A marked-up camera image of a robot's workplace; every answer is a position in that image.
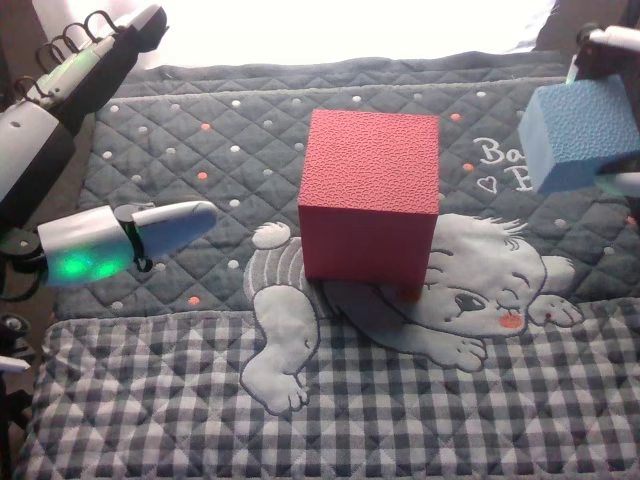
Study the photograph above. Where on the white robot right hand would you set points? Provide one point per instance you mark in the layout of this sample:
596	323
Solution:
612	42

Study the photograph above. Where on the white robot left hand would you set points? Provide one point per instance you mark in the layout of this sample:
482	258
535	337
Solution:
30	145

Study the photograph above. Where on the blue cube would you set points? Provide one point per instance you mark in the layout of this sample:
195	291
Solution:
575	130

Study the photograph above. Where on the red cube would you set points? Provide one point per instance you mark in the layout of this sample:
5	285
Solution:
370	200

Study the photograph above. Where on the grey quilt with bear print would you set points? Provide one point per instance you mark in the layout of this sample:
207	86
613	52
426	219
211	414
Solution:
350	400

